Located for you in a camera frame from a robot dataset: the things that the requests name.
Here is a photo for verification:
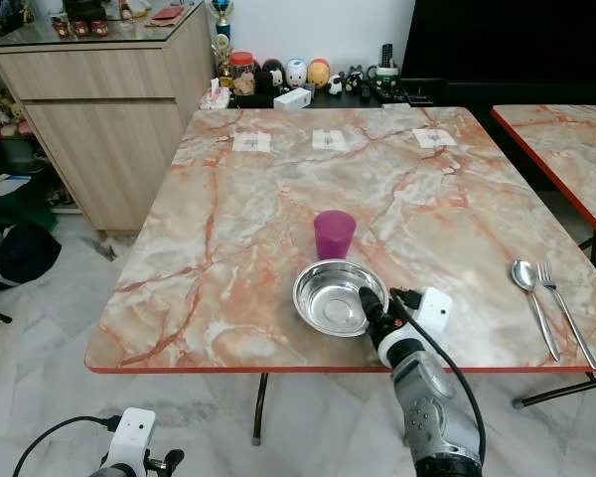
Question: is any stainless steel bowl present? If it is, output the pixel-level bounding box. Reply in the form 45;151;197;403
293;259;391;339

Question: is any purple plastic cup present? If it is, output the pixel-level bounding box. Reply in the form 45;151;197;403
314;210;358;262

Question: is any black metal table leg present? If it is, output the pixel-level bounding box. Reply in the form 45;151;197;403
249;373;268;444
511;372;596;409

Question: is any steel spoon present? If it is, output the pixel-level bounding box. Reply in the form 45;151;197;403
512;260;562;364

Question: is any steel fork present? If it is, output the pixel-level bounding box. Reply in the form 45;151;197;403
537;261;596;372

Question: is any white paper marker tag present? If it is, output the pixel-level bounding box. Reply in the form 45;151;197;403
412;127;458;149
312;129;352;151
231;132;272;154

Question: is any black bag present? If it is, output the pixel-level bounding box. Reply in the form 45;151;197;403
0;224;50;292

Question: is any marble table with red edge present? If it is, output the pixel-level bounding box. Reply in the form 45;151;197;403
492;103;596;251

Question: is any white cardboard box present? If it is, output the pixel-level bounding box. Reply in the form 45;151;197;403
273;87;314;111

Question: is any mug with black remote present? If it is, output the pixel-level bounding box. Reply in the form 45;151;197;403
367;43;402;94

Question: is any yellow round figurine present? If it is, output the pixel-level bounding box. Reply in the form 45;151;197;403
307;58;333;89

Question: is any white and blue round figurine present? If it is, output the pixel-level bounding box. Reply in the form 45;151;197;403
284;58;309;89

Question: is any black and white figurine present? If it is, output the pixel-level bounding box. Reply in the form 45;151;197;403
258;60;285;93

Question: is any tissue pack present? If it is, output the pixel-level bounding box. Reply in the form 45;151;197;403
203;79;233;110

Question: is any red lidded jar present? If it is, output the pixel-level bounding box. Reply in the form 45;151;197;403
228;52;258;97

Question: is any black television screen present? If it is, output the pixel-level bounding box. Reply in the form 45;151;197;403
398;0;596;86

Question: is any gold and blue trophy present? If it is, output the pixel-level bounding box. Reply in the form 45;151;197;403
211;0;235;80

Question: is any light wooden cabinet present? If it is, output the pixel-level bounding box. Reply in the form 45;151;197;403
0;3;217;237

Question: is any red flat wallet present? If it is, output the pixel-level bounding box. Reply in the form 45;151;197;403
150;5;189;23

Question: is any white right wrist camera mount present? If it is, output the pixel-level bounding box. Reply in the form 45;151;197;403
377;287;454;369

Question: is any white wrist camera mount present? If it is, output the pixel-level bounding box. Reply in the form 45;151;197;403
377;287;454;369
107;407;158;477

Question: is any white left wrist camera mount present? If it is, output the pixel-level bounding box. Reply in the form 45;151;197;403
107;407;158;477

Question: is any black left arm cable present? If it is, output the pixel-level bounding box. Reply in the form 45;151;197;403
12;415;124;477

